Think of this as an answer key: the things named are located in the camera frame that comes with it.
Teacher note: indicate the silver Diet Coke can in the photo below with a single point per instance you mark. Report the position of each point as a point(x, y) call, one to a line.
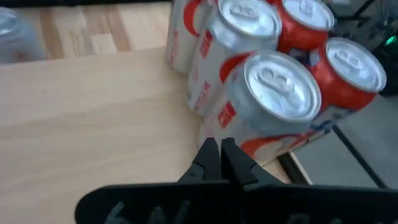
point(180, 37)
point(280, 87)
point(245, 18)

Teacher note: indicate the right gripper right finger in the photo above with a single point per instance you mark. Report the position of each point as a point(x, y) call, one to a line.
point(311, 205)

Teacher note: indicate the red Fanta strawberry can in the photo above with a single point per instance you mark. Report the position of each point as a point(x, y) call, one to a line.
point(354, 65)
point(304, 21)

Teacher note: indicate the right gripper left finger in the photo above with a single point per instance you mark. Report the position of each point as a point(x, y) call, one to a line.
point(155, 205)

